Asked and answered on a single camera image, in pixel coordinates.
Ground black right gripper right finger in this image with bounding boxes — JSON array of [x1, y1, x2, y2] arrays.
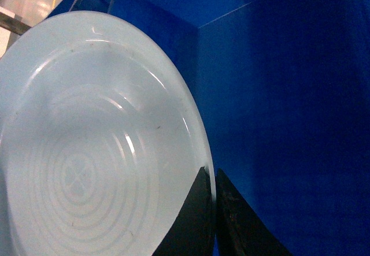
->
[[216, 169, 292, 255]]

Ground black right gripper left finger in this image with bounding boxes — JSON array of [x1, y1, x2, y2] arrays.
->
[[154, 167, 214, 256]]

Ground light blue round tray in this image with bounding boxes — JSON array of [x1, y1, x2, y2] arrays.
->
[[1, 11, 216, 255]]

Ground blue crate interior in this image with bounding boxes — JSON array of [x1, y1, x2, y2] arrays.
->
[[52, 0, 369, 255]]

